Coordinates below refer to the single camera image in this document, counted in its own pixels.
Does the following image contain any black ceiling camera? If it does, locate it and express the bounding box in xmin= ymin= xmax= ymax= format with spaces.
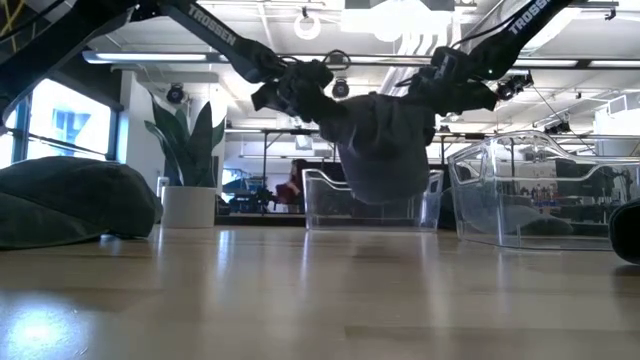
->
xmin=495 ymin=72 xmax=535 ymax=103

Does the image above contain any white ring ceiling fixture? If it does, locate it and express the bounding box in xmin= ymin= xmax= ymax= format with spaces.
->
xmin=293 ymin=10 xmax=323 ymax=42

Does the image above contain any long ceiling light bar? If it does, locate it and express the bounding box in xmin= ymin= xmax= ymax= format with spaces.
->
xmin=81 ymin=49 xmax=640 ymax=70

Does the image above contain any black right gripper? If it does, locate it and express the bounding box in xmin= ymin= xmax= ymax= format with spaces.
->
xmin=399 ymin=46 xmax=500 ymax=120

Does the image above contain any white plant pot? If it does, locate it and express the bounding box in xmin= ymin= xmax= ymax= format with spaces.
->
xmin=160 ymin=185 xmax=218 ymax=230

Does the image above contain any green snake plant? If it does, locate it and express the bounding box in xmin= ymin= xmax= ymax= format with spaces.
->
xmin=144 ymin=93 xmax=227 ymax=189

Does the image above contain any yellow cable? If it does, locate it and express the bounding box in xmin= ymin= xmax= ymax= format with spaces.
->
xmin=0 ymin=0 xmax=27 ymax=39

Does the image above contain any black desk frame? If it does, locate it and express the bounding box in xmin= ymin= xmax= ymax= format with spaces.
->
xmin=224 ymin=127 xmax=341 ymax=202

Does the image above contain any window with dark frame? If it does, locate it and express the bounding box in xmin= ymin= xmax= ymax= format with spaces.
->
xmin=0 ymin=77 xmax=120 ymax=169

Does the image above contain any small clear plastic bin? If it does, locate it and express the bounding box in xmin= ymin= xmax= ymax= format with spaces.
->
xmin=301 ymin=168 xmax=445 ymax=233

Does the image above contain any grey baseball cap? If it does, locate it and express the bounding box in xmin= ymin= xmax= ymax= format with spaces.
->
xmin=318 ymin=92 xmax=437 ymax=206

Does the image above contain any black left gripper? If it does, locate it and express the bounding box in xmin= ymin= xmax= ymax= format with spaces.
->
xmin=250 ymin=59 xmax=352 ymax=125

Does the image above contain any dark green baseball cap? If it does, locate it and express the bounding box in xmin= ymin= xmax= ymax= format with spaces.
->
xmin=608 ymin=197 xmax=640 ymax=266
xmin=0 ymin=155 xmax=164 ymax=251

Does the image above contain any large clear plastic bin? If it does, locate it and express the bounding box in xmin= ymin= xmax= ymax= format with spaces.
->
xmin=446 ymin=130 xmax=640 ymax=252

